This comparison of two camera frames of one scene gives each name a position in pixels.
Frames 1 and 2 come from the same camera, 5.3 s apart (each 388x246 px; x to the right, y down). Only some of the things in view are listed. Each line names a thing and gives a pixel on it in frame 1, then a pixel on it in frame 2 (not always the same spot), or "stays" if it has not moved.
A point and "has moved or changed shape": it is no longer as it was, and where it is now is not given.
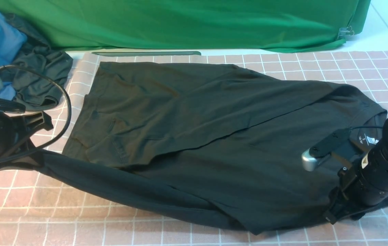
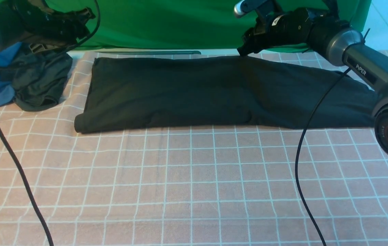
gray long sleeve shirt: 221,142 has moved or changed shape
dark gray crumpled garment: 32,92 stays
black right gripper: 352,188 → 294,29
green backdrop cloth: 297,26 stays
